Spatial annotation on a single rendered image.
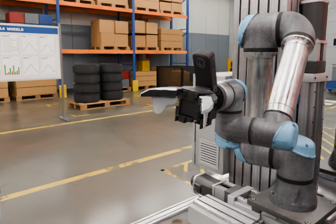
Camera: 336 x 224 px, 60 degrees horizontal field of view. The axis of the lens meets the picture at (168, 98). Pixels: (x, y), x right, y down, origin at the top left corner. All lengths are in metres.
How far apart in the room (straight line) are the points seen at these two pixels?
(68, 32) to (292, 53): 10.55
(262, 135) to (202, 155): 0.73
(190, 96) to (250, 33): 0.45
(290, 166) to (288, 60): 0.35
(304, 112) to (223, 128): 0.51
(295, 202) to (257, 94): 0.37
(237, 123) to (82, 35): 10.76
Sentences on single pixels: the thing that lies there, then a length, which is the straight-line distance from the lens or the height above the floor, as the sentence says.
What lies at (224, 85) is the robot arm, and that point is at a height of 1.25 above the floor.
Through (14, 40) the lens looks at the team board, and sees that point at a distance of 6.02.
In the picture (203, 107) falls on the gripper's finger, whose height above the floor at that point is 1.22.
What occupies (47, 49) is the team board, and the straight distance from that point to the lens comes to 6.16.
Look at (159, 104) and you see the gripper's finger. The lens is 0.66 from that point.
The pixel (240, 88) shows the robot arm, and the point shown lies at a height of 1.23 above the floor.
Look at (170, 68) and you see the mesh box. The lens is 9.10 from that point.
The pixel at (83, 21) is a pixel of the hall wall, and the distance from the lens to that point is 11.51.
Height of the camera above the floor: 1.32
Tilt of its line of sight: 8 degrees down
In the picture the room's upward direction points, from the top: straight up
